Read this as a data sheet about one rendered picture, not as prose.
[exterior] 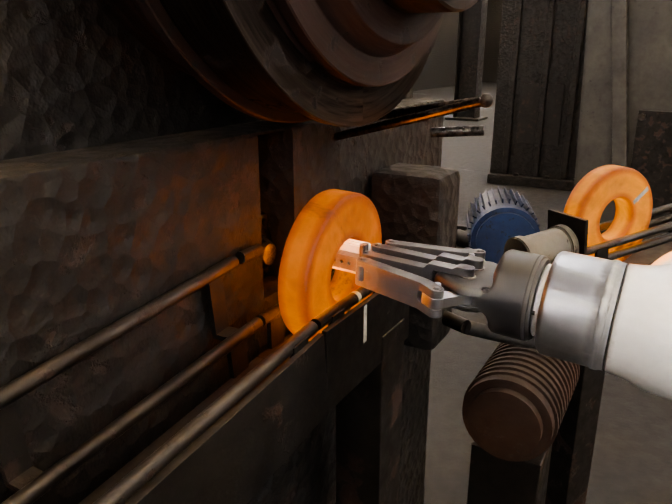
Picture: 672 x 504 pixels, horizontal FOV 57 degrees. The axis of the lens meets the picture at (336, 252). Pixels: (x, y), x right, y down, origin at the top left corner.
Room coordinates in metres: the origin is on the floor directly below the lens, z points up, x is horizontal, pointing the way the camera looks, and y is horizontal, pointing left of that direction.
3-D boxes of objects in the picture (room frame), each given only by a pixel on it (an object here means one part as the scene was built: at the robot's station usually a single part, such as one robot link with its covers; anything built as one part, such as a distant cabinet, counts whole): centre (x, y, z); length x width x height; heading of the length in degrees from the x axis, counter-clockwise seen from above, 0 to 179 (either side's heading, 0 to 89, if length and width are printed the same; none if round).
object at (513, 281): (0.51, -0.14, 0.75); 0.09 x 0.08 x 0.07; 60
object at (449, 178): (0.80, -0.10, 0.68); 0.11 x 0.08 x 0.24; 60
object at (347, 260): (0.56, -0.01, 0.75); 0.05 x 0.03 x 0.01; 60
